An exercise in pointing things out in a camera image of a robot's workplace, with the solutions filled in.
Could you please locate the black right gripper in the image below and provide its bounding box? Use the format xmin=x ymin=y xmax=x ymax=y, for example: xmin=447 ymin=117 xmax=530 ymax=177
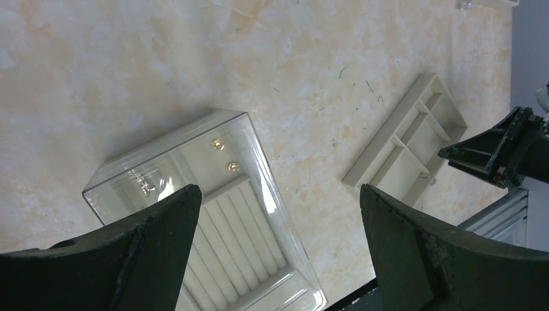
xmin=438 ymin=107 xmax=548 ymax=189

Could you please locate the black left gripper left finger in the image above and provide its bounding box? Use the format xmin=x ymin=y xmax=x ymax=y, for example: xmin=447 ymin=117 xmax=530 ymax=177
xmin=1 ymin=185 xmax=202 ymax=310

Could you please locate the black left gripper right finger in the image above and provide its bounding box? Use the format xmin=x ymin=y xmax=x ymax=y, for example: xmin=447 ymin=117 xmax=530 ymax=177
xmin=360 ymin=185 xmax=548 ymax=310

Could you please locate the beige four-compartment tray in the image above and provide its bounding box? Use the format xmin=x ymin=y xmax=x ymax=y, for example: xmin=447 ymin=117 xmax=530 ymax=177
xmin=342 ymin=73 xmax=467 ymax=207

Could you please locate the beige ring roll tray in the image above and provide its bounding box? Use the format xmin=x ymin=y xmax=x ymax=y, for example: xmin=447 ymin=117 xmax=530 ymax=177
xmin=107 ymin=128 xmax=309 ymax=311

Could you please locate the clear acrylic box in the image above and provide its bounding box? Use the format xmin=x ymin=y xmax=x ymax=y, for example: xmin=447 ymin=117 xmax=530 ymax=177
xmin=82 ymin=109 xmax=328 ymax=311

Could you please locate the small gold earring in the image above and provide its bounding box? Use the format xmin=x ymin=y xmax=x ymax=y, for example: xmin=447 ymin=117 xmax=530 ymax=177
xmin=211 ymin=139 xmax=225 ymax=151

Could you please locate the gold stud earring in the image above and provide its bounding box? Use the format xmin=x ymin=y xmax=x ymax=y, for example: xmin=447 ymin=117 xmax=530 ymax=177
xmin=227 ymin=161 xmax=241 ymax=172

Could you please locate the aluminium front frame rail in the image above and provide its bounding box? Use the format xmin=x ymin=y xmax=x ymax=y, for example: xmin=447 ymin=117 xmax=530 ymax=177
xmin=458 ymin=188 xmax=529 ymax=248

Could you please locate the silver chain in tray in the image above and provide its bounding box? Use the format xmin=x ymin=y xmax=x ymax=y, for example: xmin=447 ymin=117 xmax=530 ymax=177
xmin=128 ymin=168 xmax=157 ymax=198

